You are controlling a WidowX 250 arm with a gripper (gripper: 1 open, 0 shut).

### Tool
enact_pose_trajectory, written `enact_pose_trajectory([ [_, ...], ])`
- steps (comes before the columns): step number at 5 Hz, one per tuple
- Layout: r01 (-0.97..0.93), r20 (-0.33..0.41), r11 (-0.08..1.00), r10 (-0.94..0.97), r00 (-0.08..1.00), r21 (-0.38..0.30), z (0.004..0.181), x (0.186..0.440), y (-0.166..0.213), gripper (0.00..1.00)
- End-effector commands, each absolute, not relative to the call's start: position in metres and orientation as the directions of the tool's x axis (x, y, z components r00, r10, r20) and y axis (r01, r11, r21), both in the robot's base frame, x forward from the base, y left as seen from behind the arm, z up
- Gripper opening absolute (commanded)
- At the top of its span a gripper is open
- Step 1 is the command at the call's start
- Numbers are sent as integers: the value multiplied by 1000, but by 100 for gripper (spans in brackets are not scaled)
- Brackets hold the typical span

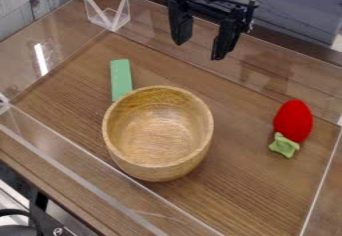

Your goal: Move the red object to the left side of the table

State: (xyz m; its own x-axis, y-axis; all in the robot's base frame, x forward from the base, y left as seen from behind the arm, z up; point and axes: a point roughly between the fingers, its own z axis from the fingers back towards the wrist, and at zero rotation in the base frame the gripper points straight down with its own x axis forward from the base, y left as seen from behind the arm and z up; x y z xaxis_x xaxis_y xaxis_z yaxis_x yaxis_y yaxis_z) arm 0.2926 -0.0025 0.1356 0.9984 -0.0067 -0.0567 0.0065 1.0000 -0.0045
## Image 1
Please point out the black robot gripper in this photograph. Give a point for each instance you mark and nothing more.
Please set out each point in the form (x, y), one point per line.
(233, 23)

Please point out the red felt strawberry toy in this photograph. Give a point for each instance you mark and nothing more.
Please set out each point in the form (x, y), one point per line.
(293, 126)

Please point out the green rectangular block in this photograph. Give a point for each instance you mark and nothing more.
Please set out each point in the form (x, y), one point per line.
(121, 78)

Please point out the wooden bowl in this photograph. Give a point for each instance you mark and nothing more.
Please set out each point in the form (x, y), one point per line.
(158, 132)

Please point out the clear acrylic corner bracket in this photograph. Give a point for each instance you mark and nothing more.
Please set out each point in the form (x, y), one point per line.
(109, 18)

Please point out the black table frame bracket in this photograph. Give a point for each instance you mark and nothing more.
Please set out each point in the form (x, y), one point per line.
(50, 226)

